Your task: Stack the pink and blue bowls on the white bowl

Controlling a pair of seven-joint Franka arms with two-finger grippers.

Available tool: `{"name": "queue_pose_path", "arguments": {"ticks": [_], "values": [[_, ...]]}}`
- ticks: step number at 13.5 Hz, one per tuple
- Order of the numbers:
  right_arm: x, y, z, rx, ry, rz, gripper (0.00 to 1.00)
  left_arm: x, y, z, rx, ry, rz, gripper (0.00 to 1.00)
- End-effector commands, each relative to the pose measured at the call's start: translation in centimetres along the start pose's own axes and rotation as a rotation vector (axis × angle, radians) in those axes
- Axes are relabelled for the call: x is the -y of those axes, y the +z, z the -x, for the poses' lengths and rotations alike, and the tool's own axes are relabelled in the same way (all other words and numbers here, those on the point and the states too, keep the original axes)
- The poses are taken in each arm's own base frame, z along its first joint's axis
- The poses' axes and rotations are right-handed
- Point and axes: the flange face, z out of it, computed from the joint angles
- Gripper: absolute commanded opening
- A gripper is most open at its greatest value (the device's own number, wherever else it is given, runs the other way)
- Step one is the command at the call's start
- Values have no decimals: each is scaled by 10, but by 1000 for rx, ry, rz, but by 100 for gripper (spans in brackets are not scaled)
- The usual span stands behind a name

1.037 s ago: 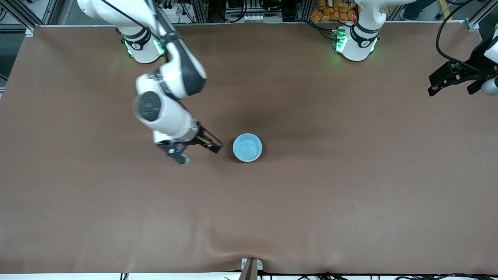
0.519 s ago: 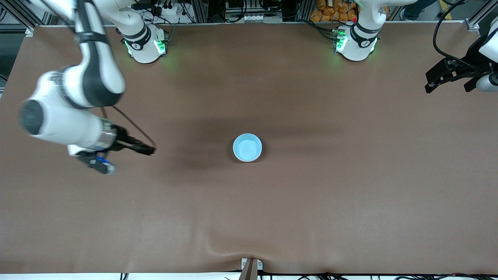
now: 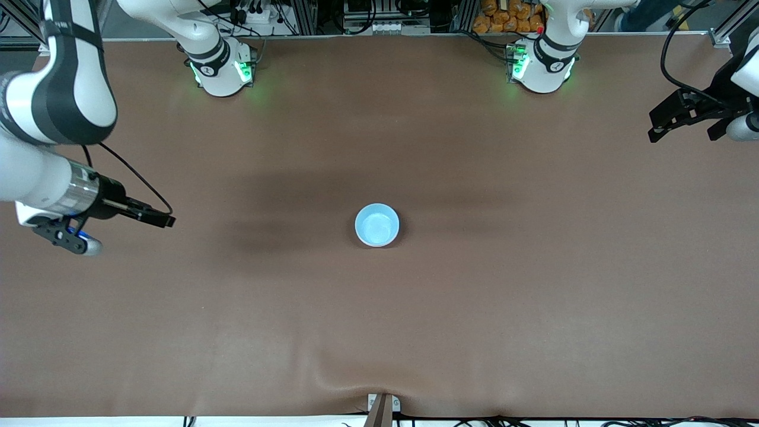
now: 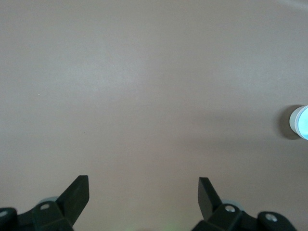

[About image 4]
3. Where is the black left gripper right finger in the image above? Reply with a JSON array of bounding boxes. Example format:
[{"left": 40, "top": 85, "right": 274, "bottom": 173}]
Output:
[{"left": 192, "top": 177, "right": 297, "bottom": 231}]

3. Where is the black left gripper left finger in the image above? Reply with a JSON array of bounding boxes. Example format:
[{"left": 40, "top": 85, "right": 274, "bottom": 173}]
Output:
[{"left": 0, "top": 175, "right": 90, "bottom": 231}]

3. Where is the blue bowl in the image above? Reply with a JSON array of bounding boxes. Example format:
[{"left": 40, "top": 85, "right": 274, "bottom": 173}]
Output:
[{"left": 297, "top": 105, "right": 308, "bottom": 141}]

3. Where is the white bowl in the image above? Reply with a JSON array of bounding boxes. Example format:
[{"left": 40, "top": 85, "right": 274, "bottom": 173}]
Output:
[{"left": 289, "top": 105, "right": 308, "bottom": 141}]

